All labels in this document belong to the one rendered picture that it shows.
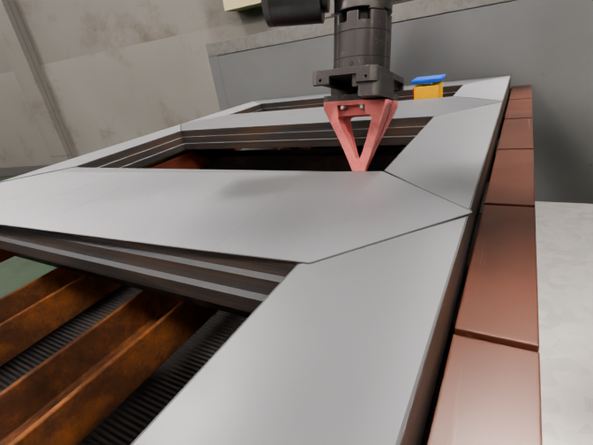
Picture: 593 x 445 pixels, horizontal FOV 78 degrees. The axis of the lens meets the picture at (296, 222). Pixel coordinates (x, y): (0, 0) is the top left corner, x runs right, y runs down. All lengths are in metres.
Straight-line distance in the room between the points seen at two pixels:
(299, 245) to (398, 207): 0.09
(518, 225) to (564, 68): 0.77
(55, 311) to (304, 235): 0.45
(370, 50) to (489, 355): 0.28
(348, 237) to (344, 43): 0.21
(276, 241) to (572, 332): 0.33
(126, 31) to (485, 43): 3.89
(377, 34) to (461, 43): 0.70
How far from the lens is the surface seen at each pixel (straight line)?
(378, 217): 0.29
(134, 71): 4.55
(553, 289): 0.54
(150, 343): 0.46
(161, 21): 4.25
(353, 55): 0.39
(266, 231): 0.29
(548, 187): 1.15
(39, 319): 0.63
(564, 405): 0.41
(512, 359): 0.22
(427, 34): 1.10
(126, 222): 0.39
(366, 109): 0.39
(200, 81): 4.06
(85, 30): 4.93
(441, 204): 0.30
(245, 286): 0.27
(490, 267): 0.29
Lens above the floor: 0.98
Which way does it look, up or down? 24 degrees down
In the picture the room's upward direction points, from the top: 10 degrees counter-clockwise
